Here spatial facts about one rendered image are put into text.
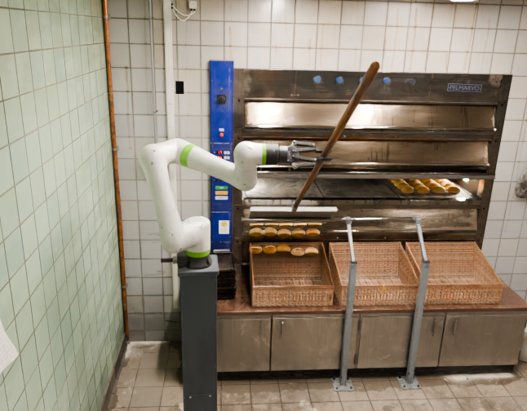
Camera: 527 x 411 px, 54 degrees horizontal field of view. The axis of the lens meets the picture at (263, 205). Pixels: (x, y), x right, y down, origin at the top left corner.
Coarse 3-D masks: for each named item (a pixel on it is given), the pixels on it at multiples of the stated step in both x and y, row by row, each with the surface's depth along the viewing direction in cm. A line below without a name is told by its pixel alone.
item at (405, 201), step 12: (252, 204) 376; (264, 204) 376; (276, 204) 377; (288, 204) 378; (300, 204) 378; (312, 204) 379; (324, 204) 380; (336, 204) 380; (348, 204) 381; (360, 204) 382; (372, 204) 383; (384, 204) 383; (396, 204) 384; (408, 204) 385; (420, 204) 385; (432, 204) 386; (444, 204) 387; (456, 204) 388; (468, 204) 388
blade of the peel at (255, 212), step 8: (256, 208) 325; (264, 208) 325; (272, 208) 326; (280, 208) 326; (288, 208) 326; (304, 208) 327; (312, 208) 328; (320, 208) 328; (328, 208) 328; (336, 208) 329; (256, 216) 339; (264, 216) 339; (272, 216) 340; (280, 216) 340; (288, 216) 340; (296, 216) 341; (304, 216) 341; (312, 216) 342; (320, 216) 342; (328, 216) 343
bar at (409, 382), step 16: (416, 224) 350; (352, 256) 334; (352, 272) 332; (352, 288) 336; (352, 304) 340; (416, 304) 347; (416, 320) 348; (416, 336) 352; (416, 352) 356; (336, 384) 362; (400, 384) 364; (416, 384) 364
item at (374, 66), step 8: (376, 64) 153; (368, 72) 156; (376, 72) 154; (368, 80) 159; (360, 88) 166; (352, 96) 174; (360, 96) 170; (352, 104) 177; (344, 112) 186; (352, 112) 182; (344, 120) 189; (336, 128) 199; (336, 136) 204; (328, 144) 215; (328, 152) 223; (320, 168) 244; (312, 176) 256; (304, 184) 275; (304, 192) 285; (296, 200) 305
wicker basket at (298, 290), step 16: (256, 256) 383; (272, 256) 384; (288, 256) 385; (304, 256) 386; (320, 256) 386; (256, 272) 384; (272, 272) 385; (288, 272) 385; (304, 272) 387; (256, 288) 343; (272, 288) 343; (288, 288) 344; (304, 288) 345; (320, 288) 346; (256, 304) 346; (272, 304) 348; (288, 304) 349; (304, 304) 349; (320, 304) 350
